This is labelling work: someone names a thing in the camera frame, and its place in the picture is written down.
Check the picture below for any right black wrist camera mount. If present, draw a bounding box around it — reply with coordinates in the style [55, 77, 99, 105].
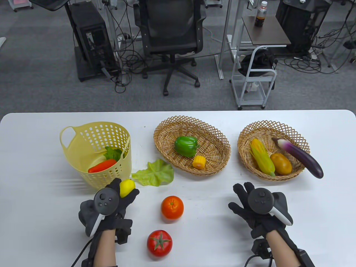
[252, 239, 274, 260]

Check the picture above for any black glove cable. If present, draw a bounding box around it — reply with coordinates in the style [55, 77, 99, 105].
[244, 255, 267, 267]
[71, 239, 93, 267]

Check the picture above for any green bell pepper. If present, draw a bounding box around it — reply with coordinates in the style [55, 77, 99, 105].
[174, 136, 200, 158]

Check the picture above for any carrot with green leaves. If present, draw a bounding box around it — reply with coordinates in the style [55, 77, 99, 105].
[88, 146, 123, 173]

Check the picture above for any black cable bundle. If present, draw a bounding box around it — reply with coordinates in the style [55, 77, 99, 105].
[111, 0, 148, 93]
[278, 0, 356, 74]

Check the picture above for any person's left forearm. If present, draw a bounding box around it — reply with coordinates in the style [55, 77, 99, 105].
[92, 229, 117, 267]

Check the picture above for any right black white controller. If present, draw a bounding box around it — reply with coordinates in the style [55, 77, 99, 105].
[247, 188, 293, 226]

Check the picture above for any grey metal desk leg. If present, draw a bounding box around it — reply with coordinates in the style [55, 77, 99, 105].
[103, 0, 123, 56]

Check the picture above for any oval wicker basket container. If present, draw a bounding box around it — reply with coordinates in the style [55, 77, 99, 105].
[153, 115, 231, 176]

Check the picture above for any yellow lemon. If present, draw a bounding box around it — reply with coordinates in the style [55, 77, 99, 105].
[119, 179, 136, 198]

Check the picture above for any black flat panel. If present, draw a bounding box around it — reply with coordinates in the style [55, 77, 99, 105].
[29, 0, 70, 11]

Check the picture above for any white metal desk frame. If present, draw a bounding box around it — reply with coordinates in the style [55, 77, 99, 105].
[215, 0, 251, 80]

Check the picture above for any orange fruit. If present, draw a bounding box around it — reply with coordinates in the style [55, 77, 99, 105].
[161, 196, 184, 221]

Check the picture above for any black computer tower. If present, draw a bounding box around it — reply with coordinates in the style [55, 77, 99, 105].
[275, 0, 331, 53]
[65, 1, 118, 82]

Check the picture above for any person's right forearm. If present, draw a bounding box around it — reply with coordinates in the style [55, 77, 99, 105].
[266, 229, 302, 267]

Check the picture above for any right black glove cable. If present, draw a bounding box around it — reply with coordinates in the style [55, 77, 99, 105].
[244, 255, 267, 267]

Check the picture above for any brown potato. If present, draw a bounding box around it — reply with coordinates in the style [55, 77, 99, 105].
[270, 153, 293, 176]

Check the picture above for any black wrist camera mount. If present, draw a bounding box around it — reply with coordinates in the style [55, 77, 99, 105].
[114, 218, 133, 245]
[252, 239, 274, 260]

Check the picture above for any round wicker basket container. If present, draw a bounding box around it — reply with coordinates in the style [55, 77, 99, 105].
[237, 120, 311, 182]

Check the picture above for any white wheeled cart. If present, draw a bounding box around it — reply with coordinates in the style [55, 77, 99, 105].
[229, 45, 278, 110]

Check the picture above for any person's left hand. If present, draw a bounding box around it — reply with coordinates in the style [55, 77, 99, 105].
[96, 178, 140, 233]

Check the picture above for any left black glove cable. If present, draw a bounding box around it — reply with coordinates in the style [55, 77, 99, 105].
[71, 239, 93, 267]

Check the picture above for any light green lettuce leaf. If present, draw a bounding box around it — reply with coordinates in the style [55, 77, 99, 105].
[132, 159, 175, 187]

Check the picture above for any person's right hand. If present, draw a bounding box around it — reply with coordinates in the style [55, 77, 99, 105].
[228, 182, 287, 238]

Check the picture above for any white cart with pink box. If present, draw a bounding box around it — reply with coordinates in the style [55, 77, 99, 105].
[8, 0, 34, 12]

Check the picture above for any brown side table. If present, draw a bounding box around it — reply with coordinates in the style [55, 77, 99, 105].
[241, 15, 291, 46]

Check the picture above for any brown bottle with red cap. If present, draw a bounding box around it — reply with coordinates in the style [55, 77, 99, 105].
[254, 1, 268, 28]

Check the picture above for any short yellow corn piece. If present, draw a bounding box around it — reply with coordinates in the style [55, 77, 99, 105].
[192, 155, 206, 169]

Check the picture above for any corn cob with husk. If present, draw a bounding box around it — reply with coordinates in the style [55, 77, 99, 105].
[249, 138, 276, 177]

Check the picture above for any black office chair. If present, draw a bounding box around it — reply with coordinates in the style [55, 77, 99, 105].
[133, 0, 207, 96]

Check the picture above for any red tomato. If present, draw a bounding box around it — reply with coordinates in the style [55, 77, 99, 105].
[147, 230, 173, 257]

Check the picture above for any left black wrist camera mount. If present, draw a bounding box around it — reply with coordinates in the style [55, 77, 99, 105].
[114, 218, 133, 245]

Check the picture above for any yellow perforated plastic basket container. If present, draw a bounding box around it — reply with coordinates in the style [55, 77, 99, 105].
[59, 122, 132, 193]

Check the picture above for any purple eggplant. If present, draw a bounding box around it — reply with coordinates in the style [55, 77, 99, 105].
[271, 137, 324, 179]

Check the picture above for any black bag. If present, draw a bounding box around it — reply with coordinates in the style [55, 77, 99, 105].
[239, 50, 278, 77]

